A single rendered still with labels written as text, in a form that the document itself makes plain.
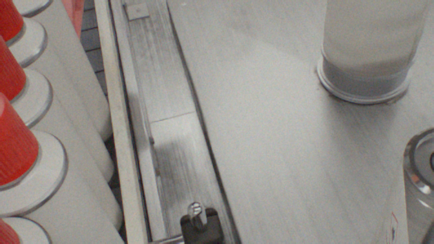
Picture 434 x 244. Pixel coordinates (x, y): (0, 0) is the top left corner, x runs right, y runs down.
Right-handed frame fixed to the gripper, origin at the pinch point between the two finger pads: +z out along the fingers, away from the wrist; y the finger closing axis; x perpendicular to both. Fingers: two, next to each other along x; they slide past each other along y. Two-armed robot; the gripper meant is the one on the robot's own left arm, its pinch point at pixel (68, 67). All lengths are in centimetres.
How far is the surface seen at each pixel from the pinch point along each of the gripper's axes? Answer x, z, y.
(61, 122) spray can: -16.8, 2.7, 2.0
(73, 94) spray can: -10.5, 1.8, 1.9
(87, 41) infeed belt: 11.4, -2.1, 0.7
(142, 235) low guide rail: -12.6, 12.9, 3.9
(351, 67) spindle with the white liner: -5.4, 6.2, 24.7
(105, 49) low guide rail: 4.2, -0.8, 3.3
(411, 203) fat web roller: -28.4, 8.1, 17.0
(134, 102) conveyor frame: 2.9, 5.1, 4.7
